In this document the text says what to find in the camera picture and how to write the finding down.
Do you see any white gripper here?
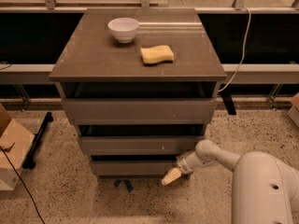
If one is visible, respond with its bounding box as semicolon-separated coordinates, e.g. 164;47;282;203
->
162;152;196;186

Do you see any grey drawer cabinet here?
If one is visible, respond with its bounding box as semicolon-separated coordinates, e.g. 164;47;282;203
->
50;8;226;179

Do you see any black stand foot left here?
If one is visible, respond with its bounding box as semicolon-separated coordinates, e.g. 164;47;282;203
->
22;112;53;169

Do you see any metal window railing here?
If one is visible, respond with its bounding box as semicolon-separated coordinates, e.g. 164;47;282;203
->
1;0;298;84

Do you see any blue tape cross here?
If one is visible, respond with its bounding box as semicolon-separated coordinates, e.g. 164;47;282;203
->
113;179;134;193

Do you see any cardboard box left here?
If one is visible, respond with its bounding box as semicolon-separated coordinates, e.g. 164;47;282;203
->
0;105;35;190

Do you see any yellow sponge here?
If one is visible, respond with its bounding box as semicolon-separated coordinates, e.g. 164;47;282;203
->
140;45;175;64

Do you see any grey drawer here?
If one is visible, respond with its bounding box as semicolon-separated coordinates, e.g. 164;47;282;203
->
78;136;202;156
62;99;216;125
90;161;175;176

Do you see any grey middle drawer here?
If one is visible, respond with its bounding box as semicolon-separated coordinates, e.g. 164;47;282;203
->
78;136;202;156

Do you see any cardboard box right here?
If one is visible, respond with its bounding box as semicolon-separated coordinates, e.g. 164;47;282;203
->
288;92;299;127

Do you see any white cable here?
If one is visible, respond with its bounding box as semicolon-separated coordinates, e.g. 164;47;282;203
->
217;7;252;94

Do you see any black cable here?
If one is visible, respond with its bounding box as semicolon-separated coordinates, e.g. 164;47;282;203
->
0;146;47;224

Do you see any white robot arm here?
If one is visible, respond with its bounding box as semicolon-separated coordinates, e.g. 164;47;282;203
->
162;139;299;224

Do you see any grey bottom drawer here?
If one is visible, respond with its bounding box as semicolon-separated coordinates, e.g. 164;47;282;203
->
90;161;175;176

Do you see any cardboard box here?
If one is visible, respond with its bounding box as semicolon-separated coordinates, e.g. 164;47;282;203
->
0;105;35;190
288;92;299;127

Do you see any grey top drawer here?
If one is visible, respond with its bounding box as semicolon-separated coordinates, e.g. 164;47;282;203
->
62;99;216;125

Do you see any white ceramic bowl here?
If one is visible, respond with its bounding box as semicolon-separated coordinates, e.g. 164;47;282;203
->
107;18;139;43

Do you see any black post behind cabinet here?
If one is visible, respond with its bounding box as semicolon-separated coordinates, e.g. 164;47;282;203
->
220;87;236;115

